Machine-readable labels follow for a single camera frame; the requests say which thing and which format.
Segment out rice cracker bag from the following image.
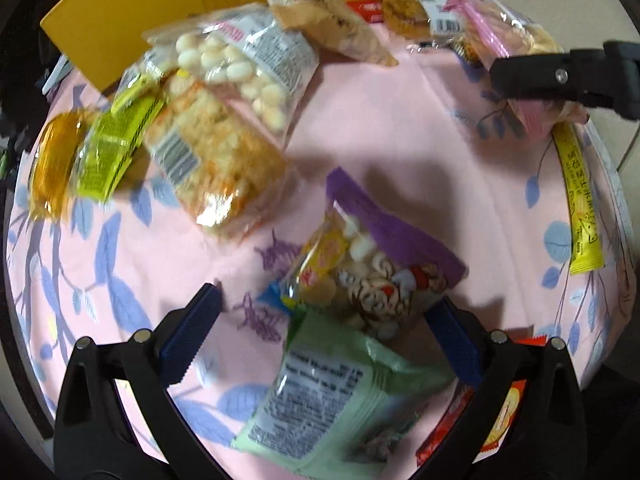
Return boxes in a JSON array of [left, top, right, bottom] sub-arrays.
[[143, 70, 292, 240]]

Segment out purple top mixed candy bag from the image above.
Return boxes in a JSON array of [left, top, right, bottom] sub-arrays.
[[259, 167, 468, 341]]

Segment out golden orange snack packet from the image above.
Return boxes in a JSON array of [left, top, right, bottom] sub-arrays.
[[28, 108, 94, 221]]

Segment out pink floral tablecloth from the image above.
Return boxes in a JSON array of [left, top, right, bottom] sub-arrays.
[[6, 44, 637, 479]]

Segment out clear bag white round snacks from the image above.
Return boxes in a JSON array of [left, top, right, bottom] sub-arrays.
[[143, 3, 319, 148]]

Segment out yellow-green snack packet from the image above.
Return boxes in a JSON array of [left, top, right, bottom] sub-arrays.
[[70, 73, 165, 203]]

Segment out brown cookie pack with label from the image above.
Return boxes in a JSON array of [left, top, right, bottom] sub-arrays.
[[381, 0, 464, 48]]

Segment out light green snack bag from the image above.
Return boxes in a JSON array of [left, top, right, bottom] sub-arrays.
[[233, 310, 454, 479]]

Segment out long yellow snack stick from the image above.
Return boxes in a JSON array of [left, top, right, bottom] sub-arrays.
[[551, 122, 604, 275]]

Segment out red cookie packet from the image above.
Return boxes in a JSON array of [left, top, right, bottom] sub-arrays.
[[413, 330, 566, 479]]

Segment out brown snack packet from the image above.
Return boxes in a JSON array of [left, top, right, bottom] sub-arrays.
[[266, 0, 398, 67]]

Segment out pink biscuit bag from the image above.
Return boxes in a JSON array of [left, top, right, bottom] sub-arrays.
[[445, 0, 589, 139]]

